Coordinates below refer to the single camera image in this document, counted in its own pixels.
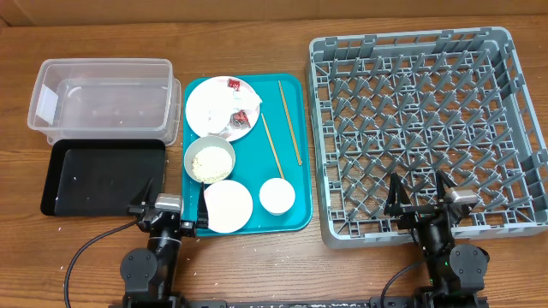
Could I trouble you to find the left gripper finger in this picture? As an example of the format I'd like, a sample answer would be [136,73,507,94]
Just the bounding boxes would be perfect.
[197,182,208,219]
[129,178,153,208]

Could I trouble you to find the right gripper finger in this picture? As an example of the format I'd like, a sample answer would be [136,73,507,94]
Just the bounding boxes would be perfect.
[387,172,411,207]
[435,169,457,200]

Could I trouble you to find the small pink plate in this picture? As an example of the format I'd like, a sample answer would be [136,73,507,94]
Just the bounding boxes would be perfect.
[205,180,253,234]

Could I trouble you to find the white rice pile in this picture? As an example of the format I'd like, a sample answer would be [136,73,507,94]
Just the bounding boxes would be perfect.
[192,146,233,184]

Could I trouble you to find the grey bowl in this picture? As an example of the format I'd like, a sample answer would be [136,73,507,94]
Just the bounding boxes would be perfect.
[183,135,235,183]

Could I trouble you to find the small white cup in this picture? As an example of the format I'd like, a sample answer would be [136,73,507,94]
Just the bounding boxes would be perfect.
[259,178,296,216]

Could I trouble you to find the red wrapper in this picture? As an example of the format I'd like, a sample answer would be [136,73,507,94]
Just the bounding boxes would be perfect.
[227,78,241,91]
[230,110,250,129]

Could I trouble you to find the large white plate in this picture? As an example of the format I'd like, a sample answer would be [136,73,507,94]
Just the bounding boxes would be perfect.
[184,76,262,142]

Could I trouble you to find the white napkin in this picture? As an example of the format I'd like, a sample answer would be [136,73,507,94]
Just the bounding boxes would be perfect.
[205,87,262,139]

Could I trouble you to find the wooden chopstick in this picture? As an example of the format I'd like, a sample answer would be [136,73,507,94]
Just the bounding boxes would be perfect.
[278,80,302,166]
[261,113,285,179]

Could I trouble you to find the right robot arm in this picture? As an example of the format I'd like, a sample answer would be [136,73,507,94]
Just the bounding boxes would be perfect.
[378,170,490,308]

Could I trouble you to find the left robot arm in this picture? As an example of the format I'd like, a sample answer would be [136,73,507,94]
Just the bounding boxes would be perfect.
[120,181,209,307]

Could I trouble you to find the black food waste tray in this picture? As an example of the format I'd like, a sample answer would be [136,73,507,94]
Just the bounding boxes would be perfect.
[40,139,166,216]

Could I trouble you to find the grey dishwasher rack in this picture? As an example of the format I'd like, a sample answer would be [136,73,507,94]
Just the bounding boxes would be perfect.
[307,27,547,249]

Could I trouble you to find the clear plastic waste bin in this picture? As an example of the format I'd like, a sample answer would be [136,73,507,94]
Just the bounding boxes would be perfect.
[27,58,182,145]

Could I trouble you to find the teal serving tray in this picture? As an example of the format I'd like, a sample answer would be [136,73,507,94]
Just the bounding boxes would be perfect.
[181,73,314,238]

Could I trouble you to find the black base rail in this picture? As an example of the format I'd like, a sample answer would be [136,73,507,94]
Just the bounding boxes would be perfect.
[109,295,489,308]

